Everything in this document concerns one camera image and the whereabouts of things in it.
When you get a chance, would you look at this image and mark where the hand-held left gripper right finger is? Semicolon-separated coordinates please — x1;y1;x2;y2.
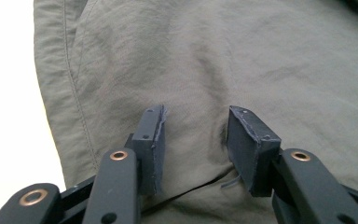
226;105;282;198

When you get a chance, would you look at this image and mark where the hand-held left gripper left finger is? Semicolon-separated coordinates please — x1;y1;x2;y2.
124;104;169;197

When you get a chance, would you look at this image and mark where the olive green cloth garment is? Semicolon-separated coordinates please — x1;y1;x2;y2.
33;0;358;224

